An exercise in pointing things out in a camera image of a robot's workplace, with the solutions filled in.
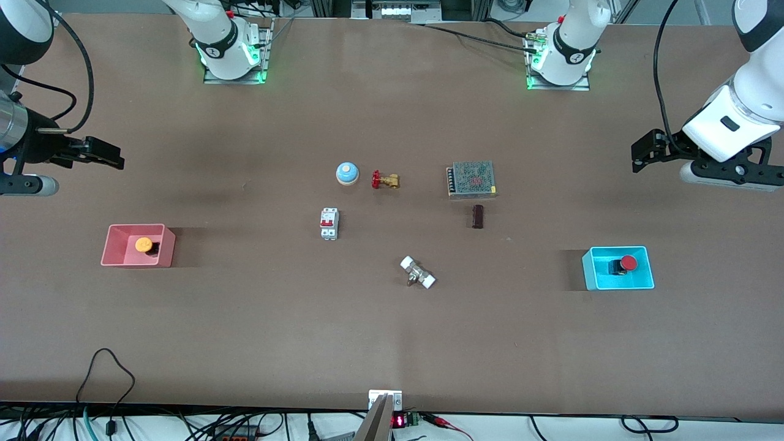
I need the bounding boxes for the metal valve white caps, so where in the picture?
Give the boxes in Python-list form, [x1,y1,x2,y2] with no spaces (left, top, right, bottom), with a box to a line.
[399,255,437,290]

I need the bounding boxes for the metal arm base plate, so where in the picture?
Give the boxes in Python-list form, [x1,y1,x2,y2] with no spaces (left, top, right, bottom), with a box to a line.
[525,29,592,92]
[203,17,274,85]

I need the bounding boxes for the metal mesh power supply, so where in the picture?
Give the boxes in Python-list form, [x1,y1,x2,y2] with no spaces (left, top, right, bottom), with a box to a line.
[446,160,498,200]

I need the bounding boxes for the black cable across table edge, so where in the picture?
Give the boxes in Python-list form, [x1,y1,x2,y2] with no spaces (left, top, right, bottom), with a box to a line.
[421,18,535,51]

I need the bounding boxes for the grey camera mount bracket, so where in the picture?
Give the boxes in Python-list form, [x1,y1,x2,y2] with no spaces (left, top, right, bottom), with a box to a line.
[354,389,404,441]

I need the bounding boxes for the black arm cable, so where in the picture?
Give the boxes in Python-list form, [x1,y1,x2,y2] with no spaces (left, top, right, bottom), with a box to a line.
[653,0,694,155]
[34,0,96,134]

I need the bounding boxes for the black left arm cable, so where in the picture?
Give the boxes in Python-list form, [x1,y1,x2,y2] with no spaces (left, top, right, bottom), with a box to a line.
[653,0,694,155]

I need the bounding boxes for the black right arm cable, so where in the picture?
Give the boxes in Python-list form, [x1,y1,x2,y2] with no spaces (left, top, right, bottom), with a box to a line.
[34,0,96,134]

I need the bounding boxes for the red clip lead wire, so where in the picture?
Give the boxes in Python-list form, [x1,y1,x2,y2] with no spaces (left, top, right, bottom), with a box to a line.
[421,413,473,441]

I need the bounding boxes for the black coiled cable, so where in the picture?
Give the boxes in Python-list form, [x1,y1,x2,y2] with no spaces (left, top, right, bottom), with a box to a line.
[620,415,680,435]

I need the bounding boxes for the pink plastic bin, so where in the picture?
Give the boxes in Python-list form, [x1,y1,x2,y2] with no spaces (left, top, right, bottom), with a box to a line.
[101,224,176,268]

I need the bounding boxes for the black looped table cable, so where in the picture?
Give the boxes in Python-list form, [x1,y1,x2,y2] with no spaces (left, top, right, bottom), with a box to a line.
[76,348,136,406]

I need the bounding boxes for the white red circuit breaker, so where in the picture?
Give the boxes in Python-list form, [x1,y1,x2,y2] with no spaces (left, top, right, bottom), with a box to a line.
[319,208,340,241]

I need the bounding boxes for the cyan plastic bin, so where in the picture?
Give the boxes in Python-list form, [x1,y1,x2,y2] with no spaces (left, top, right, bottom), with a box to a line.
[581,246,655,292]

